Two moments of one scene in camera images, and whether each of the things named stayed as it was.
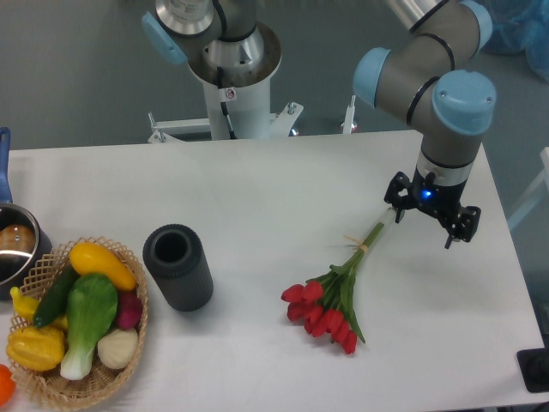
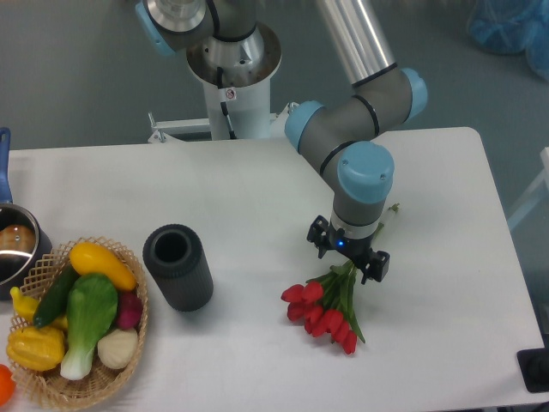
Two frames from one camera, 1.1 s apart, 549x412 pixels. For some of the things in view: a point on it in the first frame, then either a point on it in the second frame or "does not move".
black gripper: x=442 y=200 -> x=324 y=237
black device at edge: x=533 y=364 does not move
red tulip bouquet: x=325 y=301 does not move
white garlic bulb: x=117 y=348 does not move
